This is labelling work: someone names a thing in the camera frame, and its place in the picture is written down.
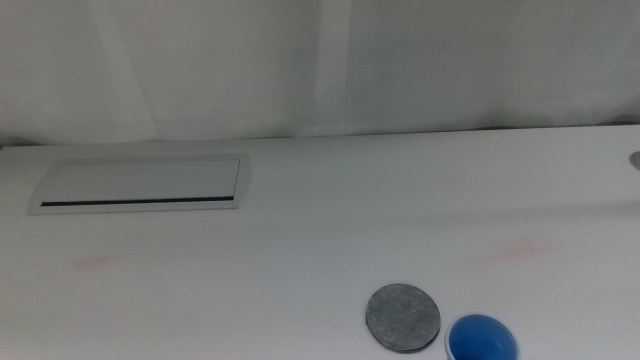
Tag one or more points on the blue plastic cup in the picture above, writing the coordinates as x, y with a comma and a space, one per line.
480, 340

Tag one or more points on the round grey cup mat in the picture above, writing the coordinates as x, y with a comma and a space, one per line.
402, 317

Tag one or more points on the white backdrop curtain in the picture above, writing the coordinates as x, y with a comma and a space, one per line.
225, 70

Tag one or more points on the grey round table grommet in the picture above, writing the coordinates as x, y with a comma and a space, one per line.
636, 161

